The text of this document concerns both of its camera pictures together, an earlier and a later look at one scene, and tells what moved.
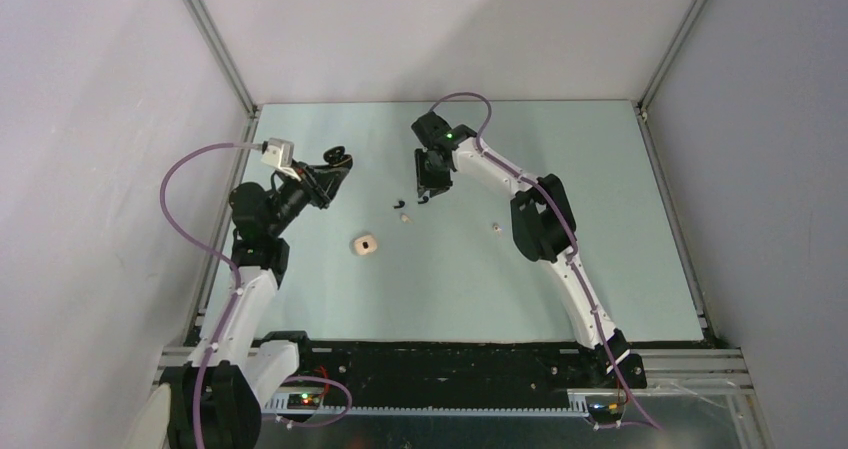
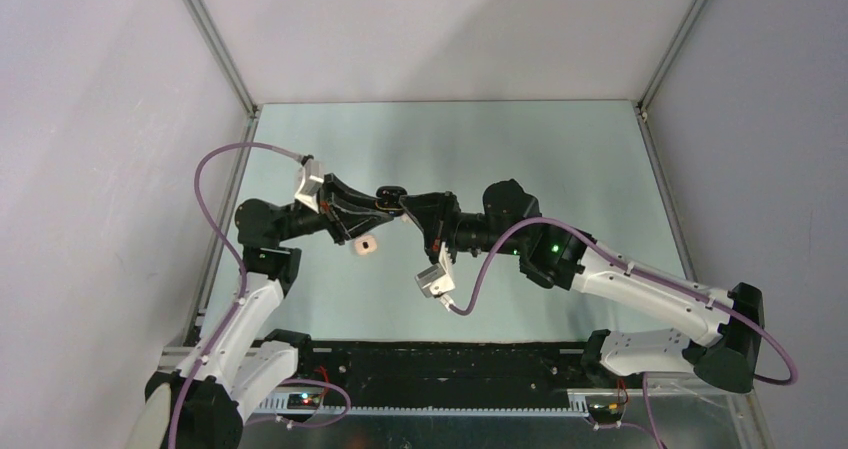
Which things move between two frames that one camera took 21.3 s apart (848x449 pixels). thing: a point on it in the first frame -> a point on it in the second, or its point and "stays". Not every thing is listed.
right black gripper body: (429, 179) -> (446, 232)
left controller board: (303, 401) stays
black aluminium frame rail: (459, 369) stays
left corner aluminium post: (200, 8) stays
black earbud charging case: (336, 156) -> (389, 201)
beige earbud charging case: (365, 245) stays
